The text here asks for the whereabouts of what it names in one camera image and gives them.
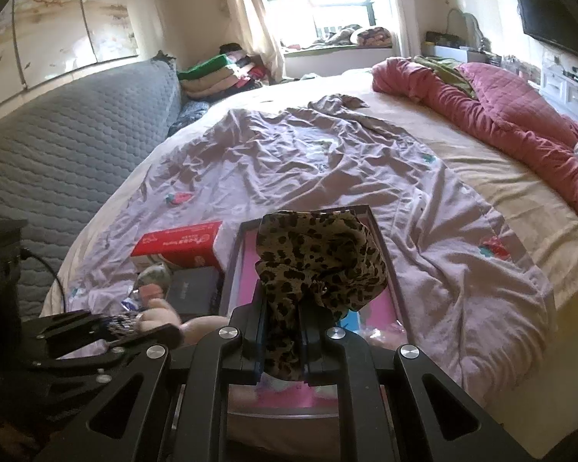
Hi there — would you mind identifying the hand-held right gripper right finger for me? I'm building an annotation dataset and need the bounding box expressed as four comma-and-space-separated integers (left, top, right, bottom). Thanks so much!
299, 296, 535, 462

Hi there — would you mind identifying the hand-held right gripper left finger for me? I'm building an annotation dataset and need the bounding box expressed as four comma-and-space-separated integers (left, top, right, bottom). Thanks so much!
31, 279, 271, 462

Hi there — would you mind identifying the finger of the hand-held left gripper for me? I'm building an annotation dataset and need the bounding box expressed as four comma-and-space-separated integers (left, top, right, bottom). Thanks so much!
89, 313, 145, 340
103, 323, 183, 353

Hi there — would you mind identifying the cream plush toy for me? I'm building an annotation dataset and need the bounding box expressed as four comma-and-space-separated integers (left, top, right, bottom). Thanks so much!
137, 298, 229, 347

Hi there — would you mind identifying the green plush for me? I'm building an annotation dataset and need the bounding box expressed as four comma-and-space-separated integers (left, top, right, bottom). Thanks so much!
135, 264, 174, 294

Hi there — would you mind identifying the dark box tray pink bottom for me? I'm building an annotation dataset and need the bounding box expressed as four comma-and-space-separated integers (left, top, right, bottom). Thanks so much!
219, 204, 415, 419

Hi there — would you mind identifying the leopard print scarf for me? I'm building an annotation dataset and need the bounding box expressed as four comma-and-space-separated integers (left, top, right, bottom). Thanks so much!
255, 208, 390, 381

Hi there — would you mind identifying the dark blue box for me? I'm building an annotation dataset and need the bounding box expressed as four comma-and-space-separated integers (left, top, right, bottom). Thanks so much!
166, 267, 225, 318

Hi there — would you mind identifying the red tissue box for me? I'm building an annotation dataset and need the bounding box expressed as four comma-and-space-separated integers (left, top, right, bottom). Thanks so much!
130, 221, 223, 273

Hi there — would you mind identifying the grey quilted headboard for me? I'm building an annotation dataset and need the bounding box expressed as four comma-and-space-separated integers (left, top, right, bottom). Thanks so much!
0, 58, 184, 321

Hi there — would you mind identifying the lilac bedsheet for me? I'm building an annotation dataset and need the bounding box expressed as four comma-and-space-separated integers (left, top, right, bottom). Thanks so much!
65, 91, 554, 395

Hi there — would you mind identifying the dark blue patterned pillow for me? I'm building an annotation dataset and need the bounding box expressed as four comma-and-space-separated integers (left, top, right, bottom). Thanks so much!
168, 100, 213, 138

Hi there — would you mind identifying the bed with cream sheet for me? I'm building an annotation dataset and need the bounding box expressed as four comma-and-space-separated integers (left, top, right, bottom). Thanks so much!
39, 70, 578, 458

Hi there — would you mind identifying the stack of folded clothes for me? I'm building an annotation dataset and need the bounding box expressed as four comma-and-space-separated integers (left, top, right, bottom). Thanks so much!
177, 43, 271, 102

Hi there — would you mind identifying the pink quilt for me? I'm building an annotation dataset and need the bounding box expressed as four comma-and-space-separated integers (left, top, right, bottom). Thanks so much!
371, 57, 578, 232

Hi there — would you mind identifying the green cloth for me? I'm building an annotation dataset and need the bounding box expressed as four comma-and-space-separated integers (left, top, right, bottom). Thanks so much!
412, 55, 477, 99

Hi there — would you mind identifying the bedding on window sill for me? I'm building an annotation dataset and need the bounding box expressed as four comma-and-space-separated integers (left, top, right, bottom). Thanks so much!
313, 24, 396, 49

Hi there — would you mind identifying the cluttered side table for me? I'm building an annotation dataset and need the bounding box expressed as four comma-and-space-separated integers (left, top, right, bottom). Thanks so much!
421, 7, 506, 65

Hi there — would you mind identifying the cream curtain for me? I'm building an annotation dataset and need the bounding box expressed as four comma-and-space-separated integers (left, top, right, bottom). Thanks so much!
383, 0, 425, 59
217, 0, 287, 82

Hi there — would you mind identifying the white drawer cabinet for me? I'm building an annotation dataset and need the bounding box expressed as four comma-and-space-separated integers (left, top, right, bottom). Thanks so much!
539, 53, 578, 121

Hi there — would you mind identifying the black cable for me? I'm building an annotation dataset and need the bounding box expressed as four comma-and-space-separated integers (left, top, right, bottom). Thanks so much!
22, 248, 69, 313

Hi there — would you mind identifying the blossom tree wall painting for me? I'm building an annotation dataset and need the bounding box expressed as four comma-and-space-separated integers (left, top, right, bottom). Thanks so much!
0, 0, 140, 107

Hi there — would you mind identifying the black wall television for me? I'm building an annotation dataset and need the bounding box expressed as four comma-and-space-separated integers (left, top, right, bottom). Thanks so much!
514, 0, 578, 59

